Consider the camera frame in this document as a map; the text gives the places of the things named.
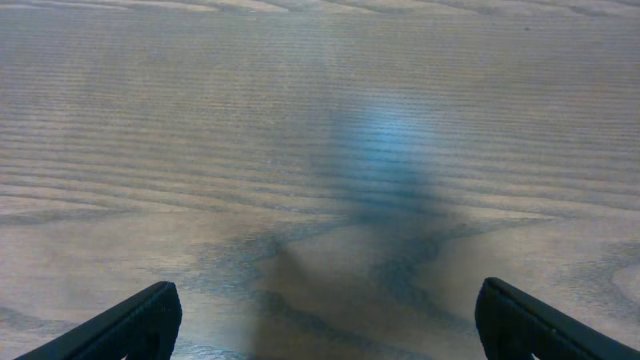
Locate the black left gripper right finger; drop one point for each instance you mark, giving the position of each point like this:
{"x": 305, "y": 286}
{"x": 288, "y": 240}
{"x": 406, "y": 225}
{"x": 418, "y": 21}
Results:
{"x": 513, "y": 325}

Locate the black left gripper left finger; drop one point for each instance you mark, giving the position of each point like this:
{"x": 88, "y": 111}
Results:
{"x": 145, "y": 326}

